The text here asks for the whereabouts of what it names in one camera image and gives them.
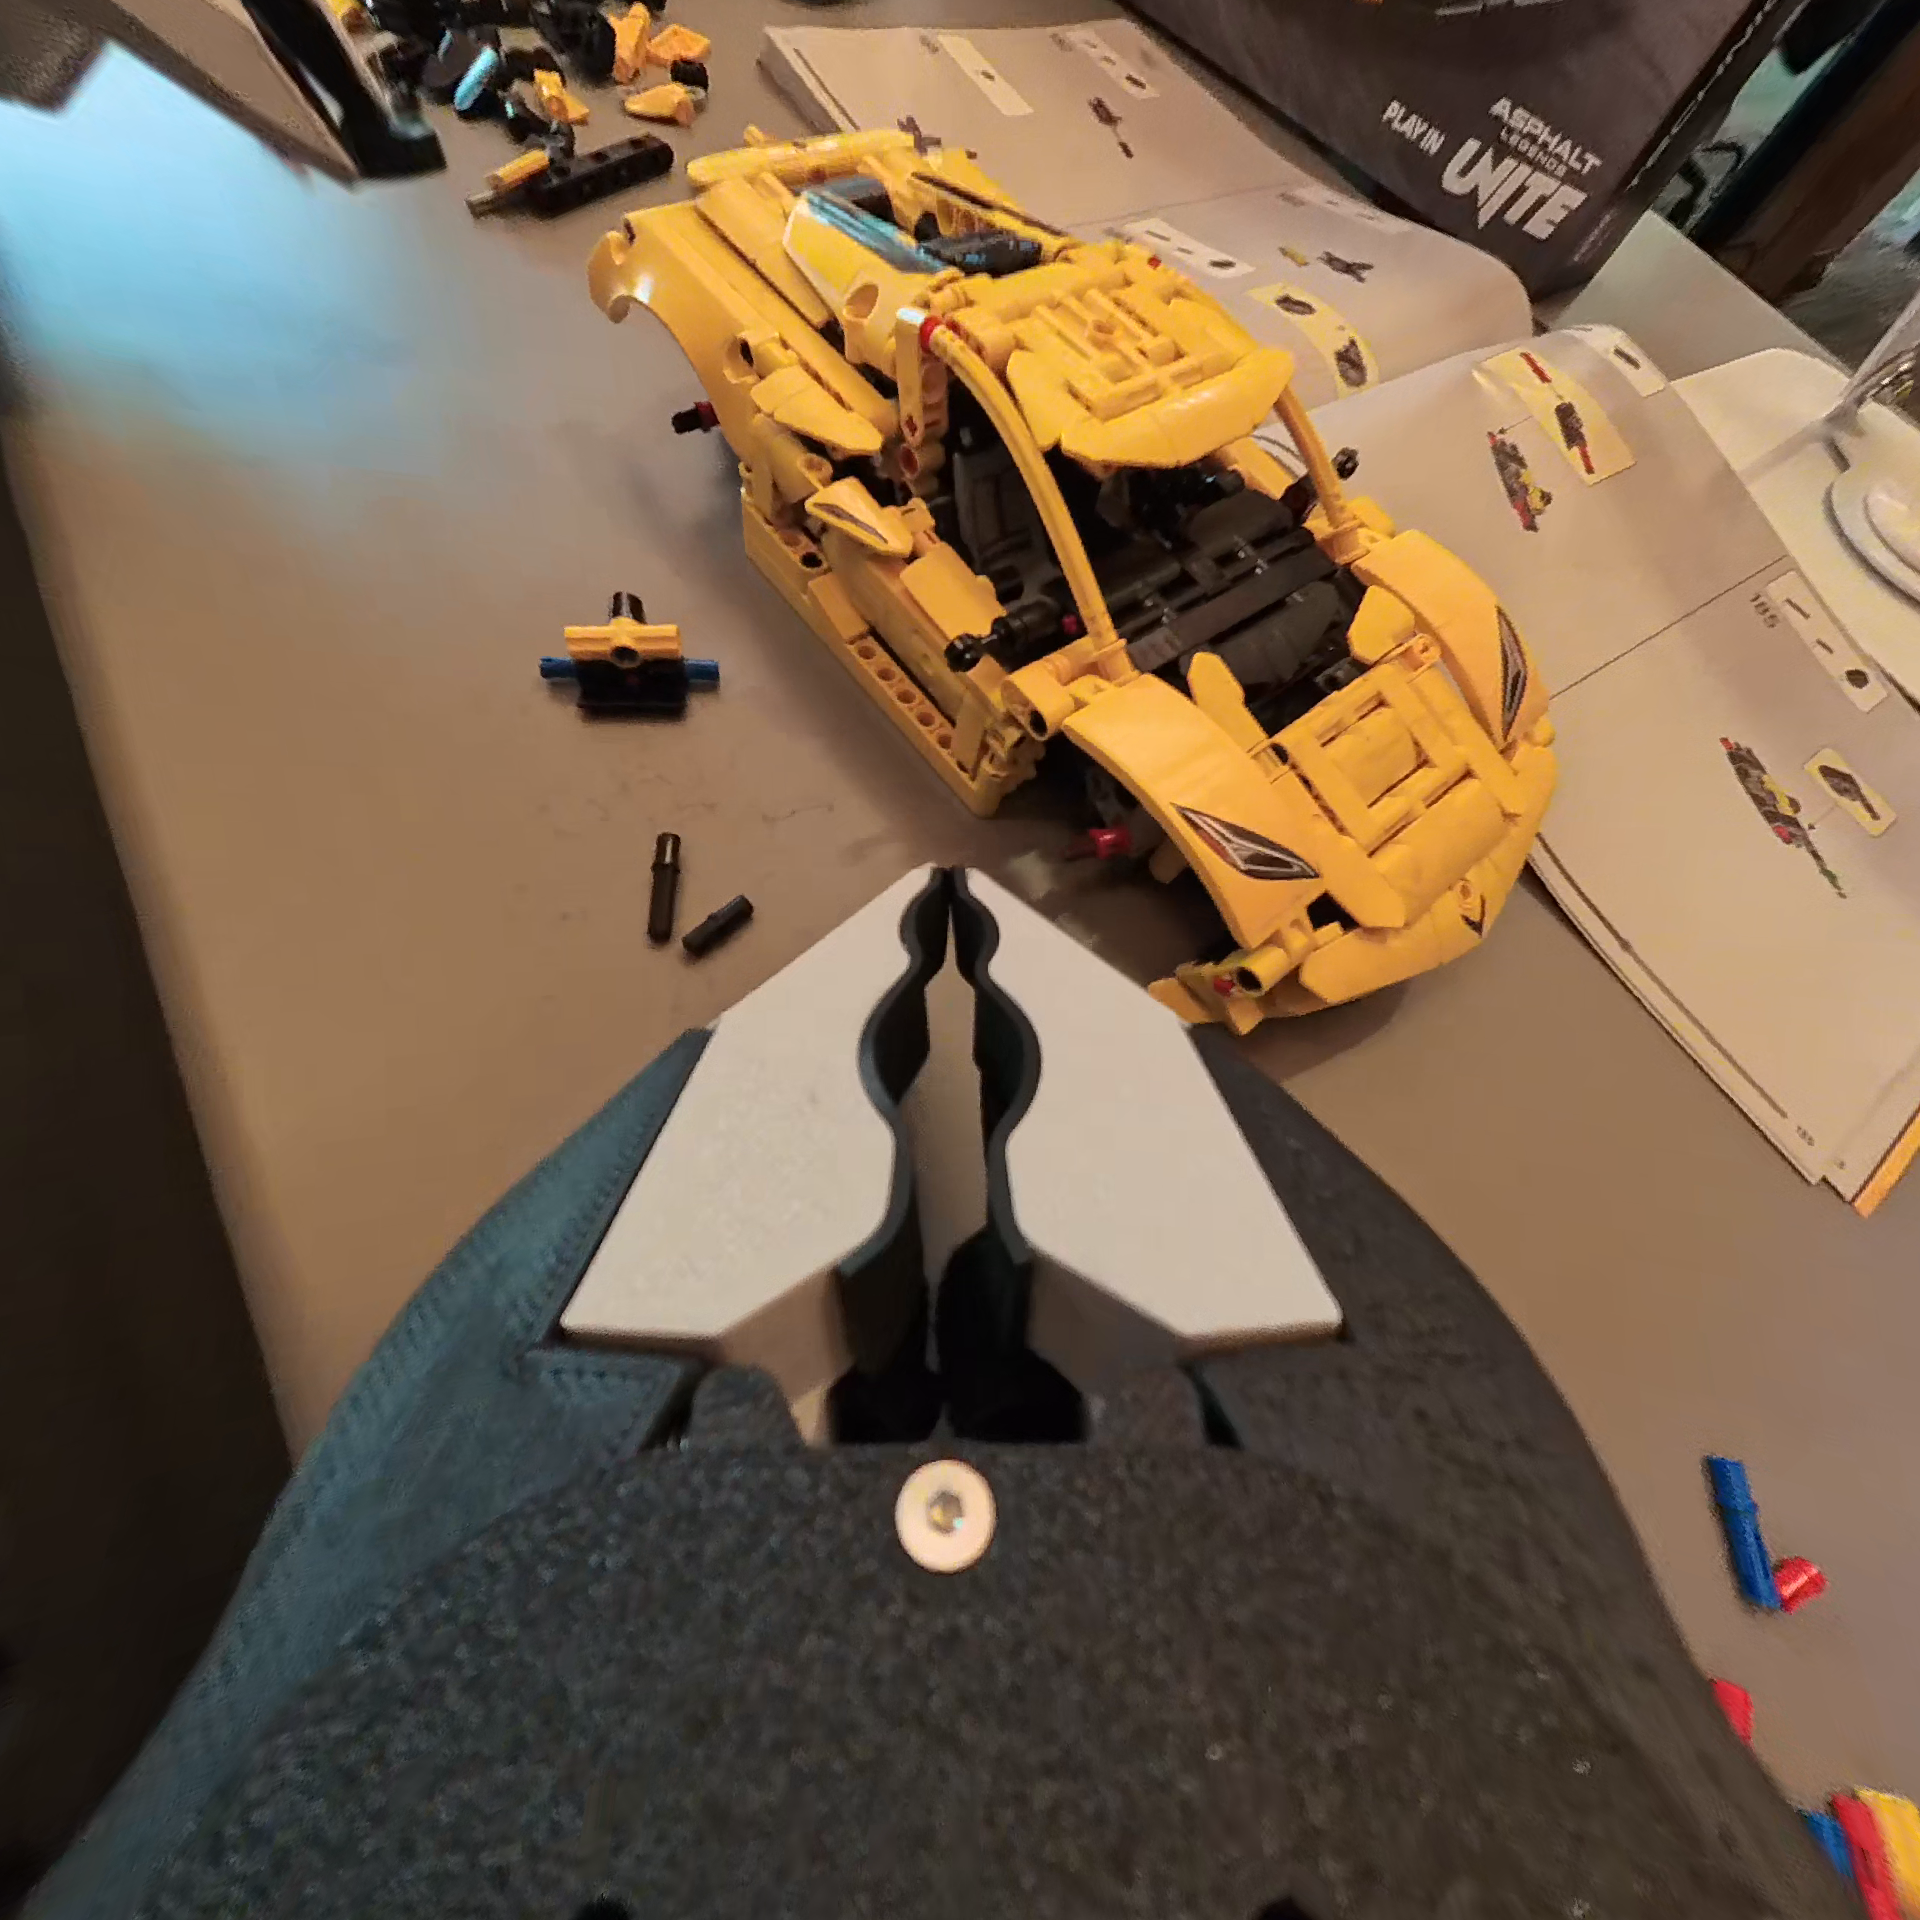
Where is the grey desk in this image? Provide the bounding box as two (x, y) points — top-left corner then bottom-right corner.
(0, 0), (1920, 1920)

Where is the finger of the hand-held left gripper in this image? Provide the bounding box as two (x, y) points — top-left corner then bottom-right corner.
(89, 0), (449, 185)

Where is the building instruction booklet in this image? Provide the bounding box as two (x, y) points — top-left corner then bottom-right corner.
(757, 18), (1920, 1217)

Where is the toy car set box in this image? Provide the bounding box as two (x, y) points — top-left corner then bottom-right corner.
(1125, 0), (1801, 294)

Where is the yellow toy brick car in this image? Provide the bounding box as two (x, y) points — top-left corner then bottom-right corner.
(586, 129), (1561, 1038)

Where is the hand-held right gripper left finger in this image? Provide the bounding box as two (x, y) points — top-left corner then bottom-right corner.
(561, 865), (959, 1444)

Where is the pile of red blue pins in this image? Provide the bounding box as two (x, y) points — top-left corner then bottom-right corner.
(1710, 1677), (1920, 1907)

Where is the small black brick assembly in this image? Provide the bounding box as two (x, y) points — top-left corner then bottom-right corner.
(539, 593), (723, 719)

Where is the long blue axle pin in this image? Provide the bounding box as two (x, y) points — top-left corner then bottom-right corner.
(1705, 1455), (1784, 1614)

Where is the white document stand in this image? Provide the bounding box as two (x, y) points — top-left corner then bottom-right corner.
(1671, 346), (1920, 641)

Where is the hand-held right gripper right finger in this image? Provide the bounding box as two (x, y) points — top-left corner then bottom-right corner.
(942, 866), (1344, 1442)

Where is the pile of black yellow bricks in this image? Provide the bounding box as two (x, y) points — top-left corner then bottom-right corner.
(323, 0), (713, 220)

